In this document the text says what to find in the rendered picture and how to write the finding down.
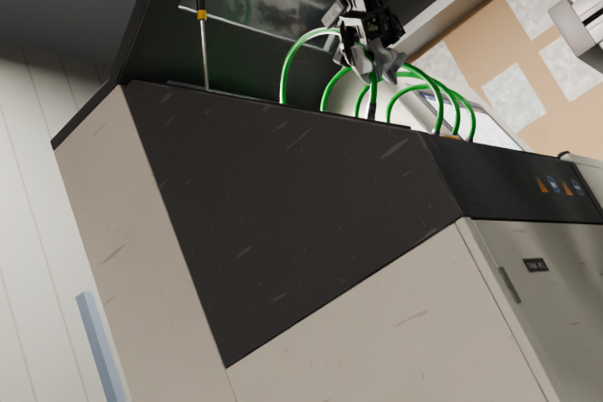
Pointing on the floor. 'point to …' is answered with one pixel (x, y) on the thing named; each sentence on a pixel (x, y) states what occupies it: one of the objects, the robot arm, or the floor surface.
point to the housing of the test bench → (137, 257)
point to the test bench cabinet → (408, 337)
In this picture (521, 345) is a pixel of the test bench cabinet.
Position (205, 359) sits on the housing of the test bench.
